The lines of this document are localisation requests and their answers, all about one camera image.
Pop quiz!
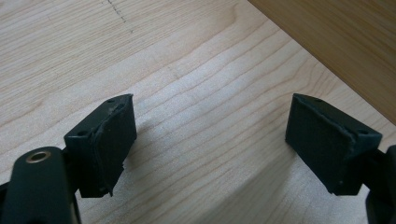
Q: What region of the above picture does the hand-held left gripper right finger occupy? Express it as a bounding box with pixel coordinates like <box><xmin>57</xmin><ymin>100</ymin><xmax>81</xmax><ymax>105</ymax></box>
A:
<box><xmin>284</xmin><ymin>92</ymin><xmax>384</xmax><ymax>197</ymax></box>

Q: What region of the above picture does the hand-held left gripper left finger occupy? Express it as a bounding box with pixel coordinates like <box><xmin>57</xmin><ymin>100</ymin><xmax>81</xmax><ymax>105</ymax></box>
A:
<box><xmin>63</xmin><ymin>93</ymin><xmax>138</xmax><ymax>199</ymax></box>

